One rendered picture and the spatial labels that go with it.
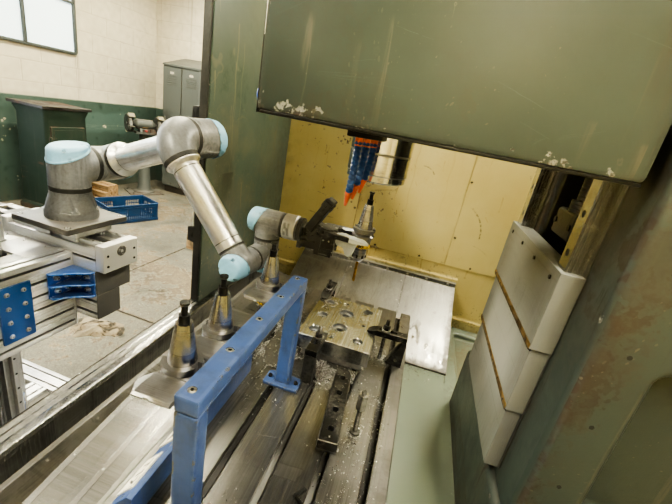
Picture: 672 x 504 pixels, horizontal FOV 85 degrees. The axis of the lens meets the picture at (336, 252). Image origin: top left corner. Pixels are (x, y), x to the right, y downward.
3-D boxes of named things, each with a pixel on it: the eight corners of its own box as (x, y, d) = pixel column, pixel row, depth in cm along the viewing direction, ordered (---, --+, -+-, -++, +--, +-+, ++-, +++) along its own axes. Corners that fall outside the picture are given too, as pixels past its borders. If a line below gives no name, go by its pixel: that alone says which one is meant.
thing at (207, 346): (174, 351, 62) (174, 347, 61) (193, 335, 66) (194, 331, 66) (212, 364, 60) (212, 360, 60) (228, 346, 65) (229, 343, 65)
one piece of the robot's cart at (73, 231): (-8, 225, 118) (-10, 206, 116) (60, 212, 138) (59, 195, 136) (81, 254, 110) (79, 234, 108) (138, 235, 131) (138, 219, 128)
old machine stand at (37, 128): (53, 215, 417) (43, 106, 377) (18, 204, 428) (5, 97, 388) (97, 206, 469) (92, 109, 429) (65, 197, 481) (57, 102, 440)
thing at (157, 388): (123, 394, 51) (123, 389, 51) (150, 371, 56) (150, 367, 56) (166, 410, 50) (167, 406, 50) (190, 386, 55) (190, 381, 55)
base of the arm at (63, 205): (31, 213, 116) (27, 182, 113) (75, 205, 130) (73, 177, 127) (68, 225, 113) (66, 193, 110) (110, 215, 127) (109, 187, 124)
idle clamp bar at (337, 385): (312, 460, 82) (317, 438, 80) (332, 384, 106) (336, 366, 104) (333, 467, 81) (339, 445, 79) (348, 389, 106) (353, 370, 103)
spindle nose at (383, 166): (398, 189, 89) (410, 139, 85) (337, 175, 93) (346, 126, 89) (409, 183, 104) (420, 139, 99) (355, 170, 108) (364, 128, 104)
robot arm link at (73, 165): (37, 182, 115) (32, 137, 110) (80, 178, 127) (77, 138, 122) (64, 191, 111) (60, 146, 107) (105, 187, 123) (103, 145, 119)
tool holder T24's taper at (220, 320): (227, 334, 66) (230, 301, 63) (203, 329, 66) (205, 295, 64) (236, 321, 70) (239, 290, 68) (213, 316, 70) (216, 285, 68)
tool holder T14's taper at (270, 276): (273, 287, 86) (277, 260, 83) (256, 281, 87) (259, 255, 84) (282, 280, 90) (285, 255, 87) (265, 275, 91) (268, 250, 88)
